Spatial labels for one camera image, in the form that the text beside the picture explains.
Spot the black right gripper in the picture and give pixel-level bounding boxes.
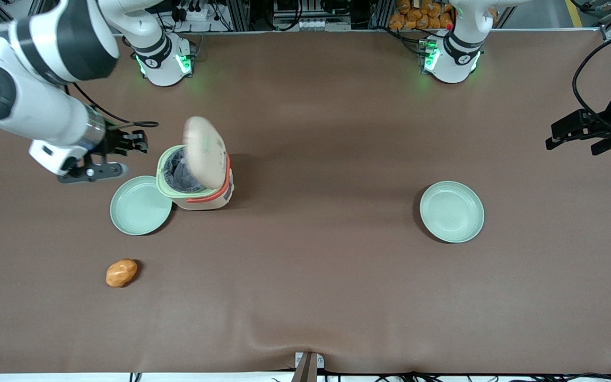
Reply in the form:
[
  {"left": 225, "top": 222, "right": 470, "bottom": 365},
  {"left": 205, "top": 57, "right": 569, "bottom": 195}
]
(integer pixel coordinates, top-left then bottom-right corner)
[{"left": 104, "top": 122, "right": 149, "bottom": 157}]

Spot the pale green plate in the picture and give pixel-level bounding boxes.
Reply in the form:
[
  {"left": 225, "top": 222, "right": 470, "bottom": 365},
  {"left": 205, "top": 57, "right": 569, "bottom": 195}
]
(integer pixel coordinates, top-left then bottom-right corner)
[
  {"left": 110, "top": 176, "right": 173, "bottom": 236},
  {"left": 419, "top": 181, "right": 485, "bottom": 244}
]

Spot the golden brown bread roll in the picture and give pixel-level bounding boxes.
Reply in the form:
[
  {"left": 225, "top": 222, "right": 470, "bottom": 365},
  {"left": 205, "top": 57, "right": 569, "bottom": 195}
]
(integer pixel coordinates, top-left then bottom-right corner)
[{"left": 106, "top": 258, "right": 138, "bottom": 288}]

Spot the white power strip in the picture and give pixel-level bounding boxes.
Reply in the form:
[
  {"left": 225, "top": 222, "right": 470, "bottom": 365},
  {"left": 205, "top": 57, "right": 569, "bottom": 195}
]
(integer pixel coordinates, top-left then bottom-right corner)
[{"left": 170, "top": 0, "right": 222, "bottom": 23}]

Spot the pile of orange bread rolls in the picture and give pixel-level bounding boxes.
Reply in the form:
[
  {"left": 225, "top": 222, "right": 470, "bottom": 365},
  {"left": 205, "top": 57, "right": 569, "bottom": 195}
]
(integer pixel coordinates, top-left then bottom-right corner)
[{"left": 389, "top": 0, "right": 455, "bottom": 30}]

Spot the white terminal block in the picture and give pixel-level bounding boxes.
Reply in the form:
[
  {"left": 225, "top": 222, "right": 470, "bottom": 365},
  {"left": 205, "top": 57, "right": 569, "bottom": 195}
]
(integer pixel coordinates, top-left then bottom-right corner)
[{"left": 273, "top": 15, "right": 352, "bottom": 32}]

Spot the brown table mat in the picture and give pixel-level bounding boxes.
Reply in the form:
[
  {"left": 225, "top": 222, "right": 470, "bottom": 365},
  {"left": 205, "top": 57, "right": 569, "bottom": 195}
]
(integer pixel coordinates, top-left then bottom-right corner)
[{"left": 0, "top": 29, "right": 611, "bottom": 375}]

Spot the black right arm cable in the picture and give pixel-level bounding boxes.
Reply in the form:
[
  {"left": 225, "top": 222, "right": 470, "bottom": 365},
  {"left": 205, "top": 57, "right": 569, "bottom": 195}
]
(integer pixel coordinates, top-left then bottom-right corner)
[{"left": 64, "top": 82, "right": 159, "bottom": 129}]

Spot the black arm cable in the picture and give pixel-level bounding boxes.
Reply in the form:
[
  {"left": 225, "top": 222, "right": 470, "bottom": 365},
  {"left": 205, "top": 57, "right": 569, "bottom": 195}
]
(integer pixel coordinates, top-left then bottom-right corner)
[
  {"left": 64, "top": 82, "right": 159, "bottom": 129},
  {"left": 572, "top": 34, "right": 611, "bottom": 133}
]

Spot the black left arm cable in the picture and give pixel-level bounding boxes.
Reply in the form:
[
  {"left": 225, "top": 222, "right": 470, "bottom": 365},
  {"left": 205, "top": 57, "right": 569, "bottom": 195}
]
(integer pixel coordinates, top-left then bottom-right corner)
[{"left": 572, "top": 34, "right": 611, "bottom": 133}]

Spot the metal camera bracket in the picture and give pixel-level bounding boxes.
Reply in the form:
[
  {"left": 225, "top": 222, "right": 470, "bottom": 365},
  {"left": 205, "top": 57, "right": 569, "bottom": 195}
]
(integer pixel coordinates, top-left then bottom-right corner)
[{"left": 291, "top": 351, "right": 325, "bottom": 382}]

